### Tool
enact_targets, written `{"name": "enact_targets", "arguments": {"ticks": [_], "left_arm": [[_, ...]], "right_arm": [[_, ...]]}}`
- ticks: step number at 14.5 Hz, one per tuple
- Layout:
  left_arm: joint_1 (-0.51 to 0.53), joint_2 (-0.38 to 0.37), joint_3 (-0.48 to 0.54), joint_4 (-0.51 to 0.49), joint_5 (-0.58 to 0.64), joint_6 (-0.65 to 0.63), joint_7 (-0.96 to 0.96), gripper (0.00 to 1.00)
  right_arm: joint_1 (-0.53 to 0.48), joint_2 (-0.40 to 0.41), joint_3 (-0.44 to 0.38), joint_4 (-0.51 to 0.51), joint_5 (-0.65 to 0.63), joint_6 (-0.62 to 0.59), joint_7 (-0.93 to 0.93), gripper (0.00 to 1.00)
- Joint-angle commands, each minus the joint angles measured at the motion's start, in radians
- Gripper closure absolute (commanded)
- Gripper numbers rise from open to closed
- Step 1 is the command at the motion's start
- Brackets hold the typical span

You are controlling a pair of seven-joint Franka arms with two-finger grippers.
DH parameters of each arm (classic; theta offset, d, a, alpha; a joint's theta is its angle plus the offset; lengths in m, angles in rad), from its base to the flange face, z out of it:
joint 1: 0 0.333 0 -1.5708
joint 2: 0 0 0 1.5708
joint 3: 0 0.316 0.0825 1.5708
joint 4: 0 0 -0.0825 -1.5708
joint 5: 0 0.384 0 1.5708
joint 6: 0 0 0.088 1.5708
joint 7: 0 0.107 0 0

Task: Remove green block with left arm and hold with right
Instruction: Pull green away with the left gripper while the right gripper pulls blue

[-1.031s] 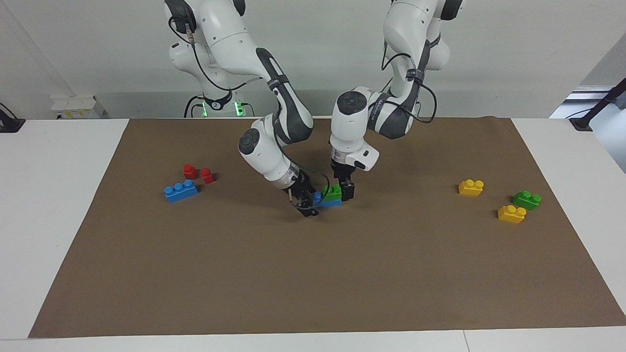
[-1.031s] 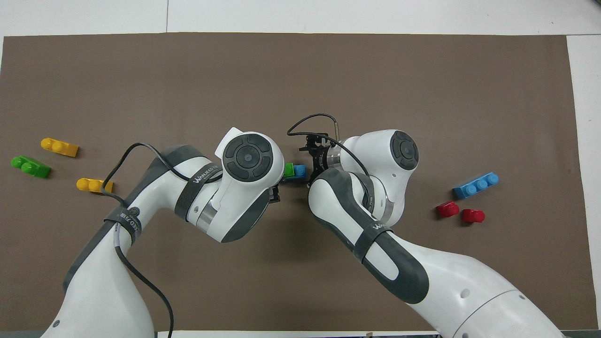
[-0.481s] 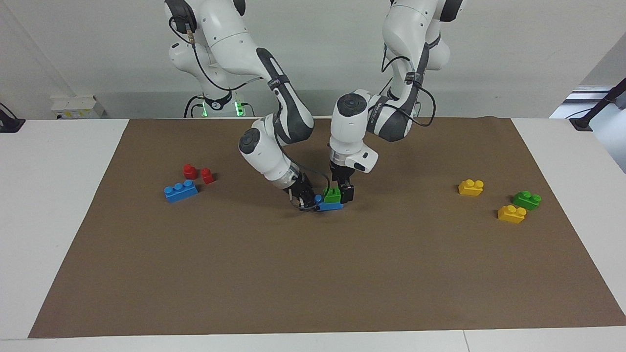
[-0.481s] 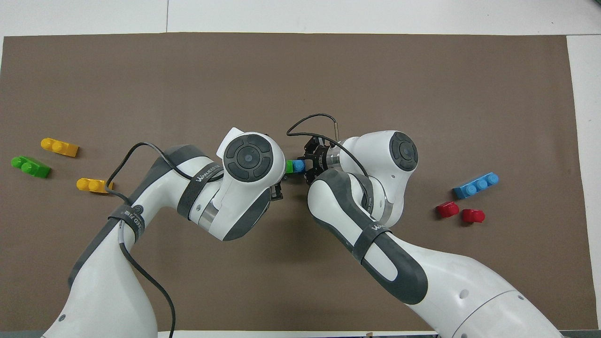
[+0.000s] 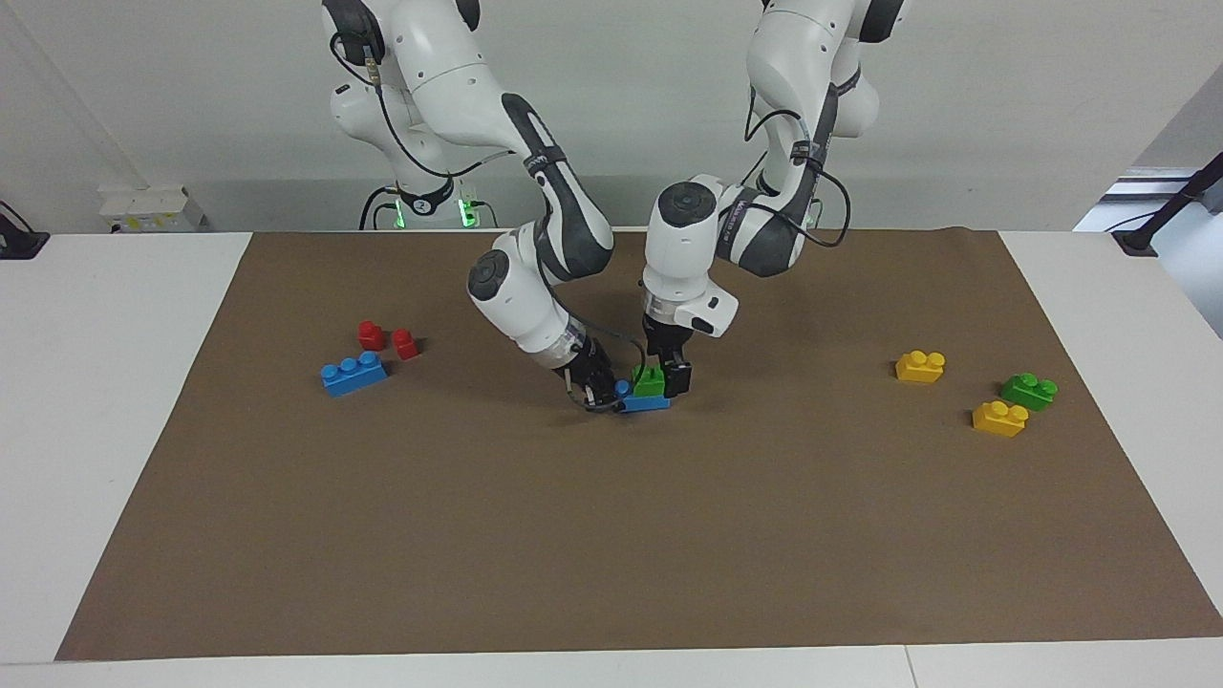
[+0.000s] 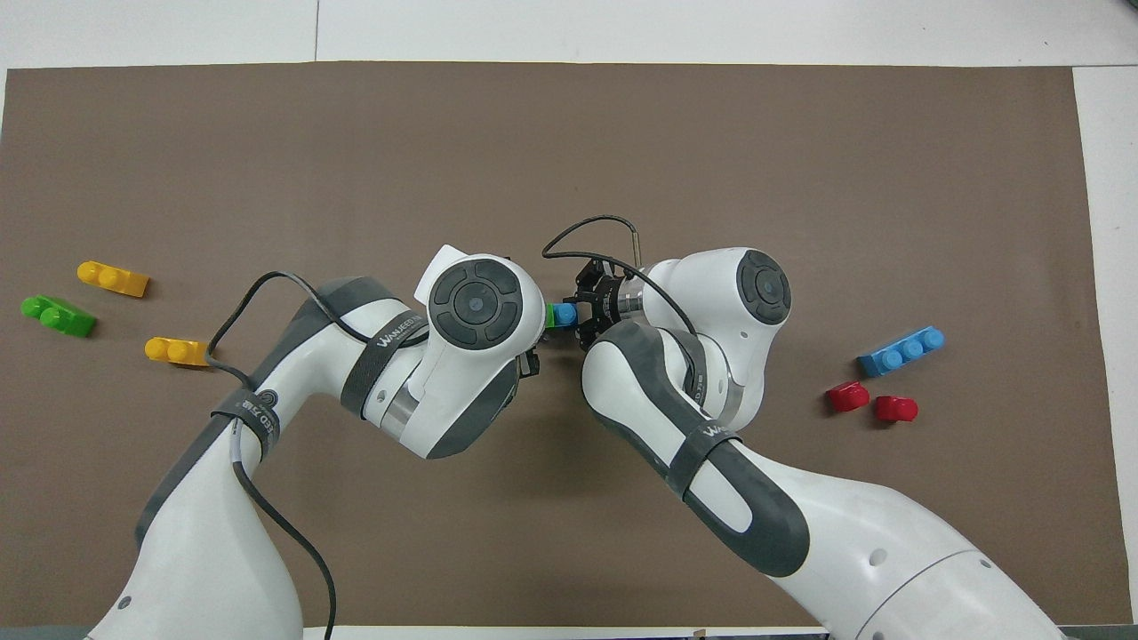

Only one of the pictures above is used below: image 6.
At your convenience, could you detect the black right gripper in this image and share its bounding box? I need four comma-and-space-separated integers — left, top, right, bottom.
565, 257, 644, 350

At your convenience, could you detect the yellow toy block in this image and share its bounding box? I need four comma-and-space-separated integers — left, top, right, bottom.
76, 260, 150, 299
144, 336, 214, 368

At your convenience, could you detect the brown table mat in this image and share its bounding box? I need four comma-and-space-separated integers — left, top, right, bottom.
0, 60, 1134, 628

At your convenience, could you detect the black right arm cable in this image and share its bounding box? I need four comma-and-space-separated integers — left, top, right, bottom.
541, 214, 712, 410

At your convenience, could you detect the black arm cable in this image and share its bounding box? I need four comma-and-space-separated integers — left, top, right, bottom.
541, 214, 712, 410
204, 270, 428, 640

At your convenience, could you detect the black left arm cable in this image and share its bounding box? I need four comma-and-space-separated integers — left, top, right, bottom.
204, 270, 428, 640

